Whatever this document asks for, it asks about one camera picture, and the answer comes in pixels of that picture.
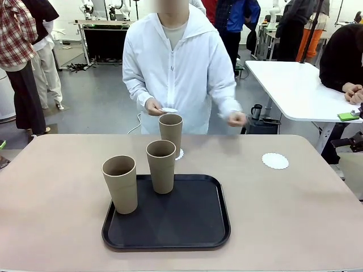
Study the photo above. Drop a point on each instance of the person in white trousers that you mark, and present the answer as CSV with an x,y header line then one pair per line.
x,y
48,71

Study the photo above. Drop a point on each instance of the person in plaid shirt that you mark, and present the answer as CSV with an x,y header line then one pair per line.
x,y
17,34

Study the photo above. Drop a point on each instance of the person's right hand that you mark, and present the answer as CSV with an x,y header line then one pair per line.
x,y
154,107

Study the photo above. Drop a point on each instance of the person's left forearm white sleeve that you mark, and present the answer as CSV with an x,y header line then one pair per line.
x,y
227,99

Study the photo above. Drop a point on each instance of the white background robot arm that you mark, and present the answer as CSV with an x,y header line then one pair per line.
x,y
273,14
86,8
123,8

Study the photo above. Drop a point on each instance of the black flat pouch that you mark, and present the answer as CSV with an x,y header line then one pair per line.
x,y
271,121

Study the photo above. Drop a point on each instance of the black backpack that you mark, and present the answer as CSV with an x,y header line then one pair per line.
x,y
252,42

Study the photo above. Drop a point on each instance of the person in red top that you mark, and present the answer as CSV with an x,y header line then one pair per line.
x,y
211,10

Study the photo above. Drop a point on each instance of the person in white jacket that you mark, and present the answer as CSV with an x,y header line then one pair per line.
x,y
181,71

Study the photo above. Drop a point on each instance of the person's left hand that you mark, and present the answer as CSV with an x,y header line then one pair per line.
x,y
237,119

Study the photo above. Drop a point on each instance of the black travel mug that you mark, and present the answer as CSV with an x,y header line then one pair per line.
x,y
256,112

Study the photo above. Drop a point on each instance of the black tripod pole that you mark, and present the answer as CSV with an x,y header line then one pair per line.
x,y
311,32

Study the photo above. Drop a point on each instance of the bystander's hand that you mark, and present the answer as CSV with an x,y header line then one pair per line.
x,y
354,88
357,99

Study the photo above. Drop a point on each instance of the person in blue jacket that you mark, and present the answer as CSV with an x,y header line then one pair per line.
x,y
236,20

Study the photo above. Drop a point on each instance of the grey background desk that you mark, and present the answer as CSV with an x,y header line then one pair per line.
x,y
268,34

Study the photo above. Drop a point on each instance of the person in orange trousers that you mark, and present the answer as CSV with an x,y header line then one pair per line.
x,y
317,42

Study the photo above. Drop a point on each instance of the black plastic serving tray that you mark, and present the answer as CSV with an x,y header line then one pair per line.
x,y
184,221

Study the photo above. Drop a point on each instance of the white chair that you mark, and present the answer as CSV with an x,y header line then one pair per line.
x,y
59,34

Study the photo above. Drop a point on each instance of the tall brown paper cup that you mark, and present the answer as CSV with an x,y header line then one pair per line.
x,y
171,131
122,192
161,175

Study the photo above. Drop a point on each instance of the workbench with black panel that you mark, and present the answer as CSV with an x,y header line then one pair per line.
x,y
105,42

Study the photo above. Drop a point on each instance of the person's right forearm white sleeve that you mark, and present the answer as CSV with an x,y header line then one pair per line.
x,y
139,90

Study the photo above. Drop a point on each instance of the white round pedestal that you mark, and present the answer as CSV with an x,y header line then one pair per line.
x,y
6,96

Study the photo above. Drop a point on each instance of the white scalloped paper coaster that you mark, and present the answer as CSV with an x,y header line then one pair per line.
x,y
181,155
275,161
169,110

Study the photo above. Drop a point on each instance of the black step stool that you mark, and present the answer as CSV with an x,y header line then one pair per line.
x,y
259,129

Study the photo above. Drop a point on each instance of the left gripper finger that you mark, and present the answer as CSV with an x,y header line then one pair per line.
x,y
2,144
4,163

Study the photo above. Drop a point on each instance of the white rounded table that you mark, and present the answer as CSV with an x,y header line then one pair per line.
x,y
283,85

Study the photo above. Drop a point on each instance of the person in dark coat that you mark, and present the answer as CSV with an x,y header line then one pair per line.
x,y
290,28

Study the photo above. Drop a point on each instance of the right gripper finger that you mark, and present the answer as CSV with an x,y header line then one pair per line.
x,y
357,143
344,117

